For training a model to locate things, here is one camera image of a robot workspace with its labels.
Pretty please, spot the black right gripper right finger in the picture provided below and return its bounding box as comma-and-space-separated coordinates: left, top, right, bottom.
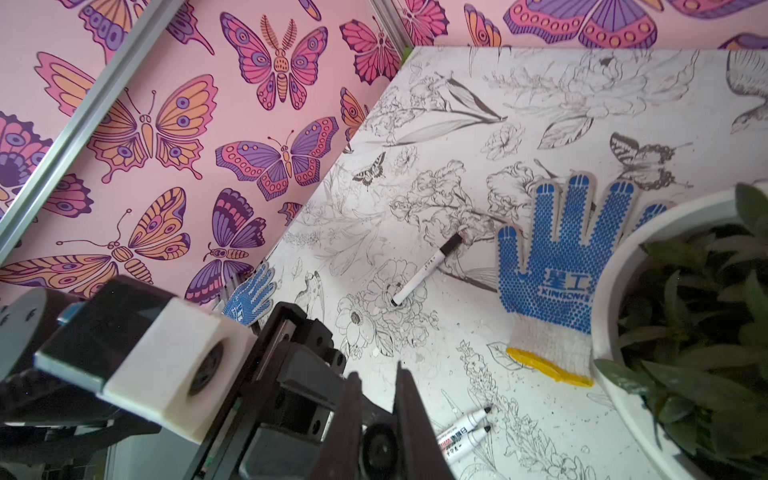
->
393, 363, 454, 480

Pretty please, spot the blue dotted glove at base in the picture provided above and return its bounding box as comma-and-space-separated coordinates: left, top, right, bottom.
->
222, 262, 277, 329

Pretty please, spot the blue dotted knit glove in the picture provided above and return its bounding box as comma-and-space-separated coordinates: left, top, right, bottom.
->
496, 172, 673, 388

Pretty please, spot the aluminium frame post left rear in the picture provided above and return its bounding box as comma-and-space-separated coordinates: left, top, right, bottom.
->
1, 0, 182, 260

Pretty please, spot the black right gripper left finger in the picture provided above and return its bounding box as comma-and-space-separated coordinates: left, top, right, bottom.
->
308, 372, 362, 480

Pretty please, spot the white marker pen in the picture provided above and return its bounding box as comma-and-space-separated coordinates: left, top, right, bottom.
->
444, 425, 491, 465
437, 406, 492, 450
391, 233, 463, 306

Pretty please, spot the white potted green plant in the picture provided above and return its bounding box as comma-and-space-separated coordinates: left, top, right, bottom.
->
592, 183, 767, 479

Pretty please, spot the aluminium frame horizontal bar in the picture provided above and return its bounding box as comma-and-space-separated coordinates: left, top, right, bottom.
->
369, 0, 413, 59

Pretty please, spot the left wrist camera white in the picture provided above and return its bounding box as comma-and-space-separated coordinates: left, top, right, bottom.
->
34, 276, 257, 444

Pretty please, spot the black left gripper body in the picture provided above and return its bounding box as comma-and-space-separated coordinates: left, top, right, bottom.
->
184, 302, 347, 479

